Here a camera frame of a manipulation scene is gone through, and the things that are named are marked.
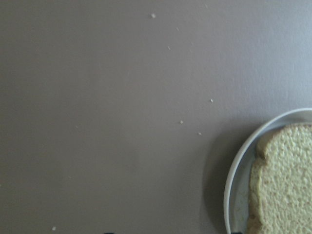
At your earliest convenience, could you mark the white round plate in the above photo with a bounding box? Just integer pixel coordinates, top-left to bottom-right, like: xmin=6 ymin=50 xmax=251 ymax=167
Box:
xmin=223 ymin=108 xmax=312 ymax=234

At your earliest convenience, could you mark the bread slice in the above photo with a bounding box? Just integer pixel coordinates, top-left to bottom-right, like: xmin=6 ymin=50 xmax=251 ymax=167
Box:
xmin=246 ymin=123 xmax=312 ymax=234

